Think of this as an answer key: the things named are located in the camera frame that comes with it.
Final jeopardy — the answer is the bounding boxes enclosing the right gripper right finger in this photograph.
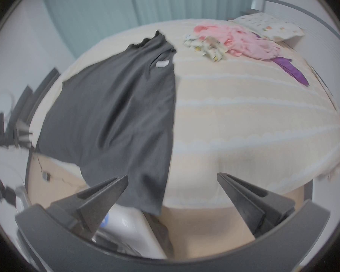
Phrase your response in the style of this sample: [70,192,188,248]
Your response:
[217,172,296,238]

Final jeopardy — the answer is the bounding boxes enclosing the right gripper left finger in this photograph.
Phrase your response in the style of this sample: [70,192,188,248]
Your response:
[47,175,129,234]

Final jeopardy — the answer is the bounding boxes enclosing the black T-shirt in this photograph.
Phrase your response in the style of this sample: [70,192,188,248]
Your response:
[35,31,177,216]

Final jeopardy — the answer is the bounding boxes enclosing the bed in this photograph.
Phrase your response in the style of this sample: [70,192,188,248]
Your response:
[28,0,340,210]

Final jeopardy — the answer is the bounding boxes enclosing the purple garment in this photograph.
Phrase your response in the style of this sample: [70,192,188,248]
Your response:
[253,31,310,87]

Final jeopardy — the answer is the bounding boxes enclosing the white printed garment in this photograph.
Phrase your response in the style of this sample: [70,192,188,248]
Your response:
[183,32,228,62]

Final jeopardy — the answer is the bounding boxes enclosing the pink garment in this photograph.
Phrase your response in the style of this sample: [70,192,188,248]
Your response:
[193,23,282,60]

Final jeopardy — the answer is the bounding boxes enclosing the white printed pillow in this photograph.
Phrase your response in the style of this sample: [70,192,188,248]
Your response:
[232,12,305,42]

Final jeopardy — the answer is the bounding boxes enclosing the grey bedside table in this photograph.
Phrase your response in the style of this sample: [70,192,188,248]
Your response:
[241,8,263,18]

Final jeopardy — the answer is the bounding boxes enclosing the black cable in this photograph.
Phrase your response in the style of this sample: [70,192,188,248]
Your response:
[35,154,87,187]

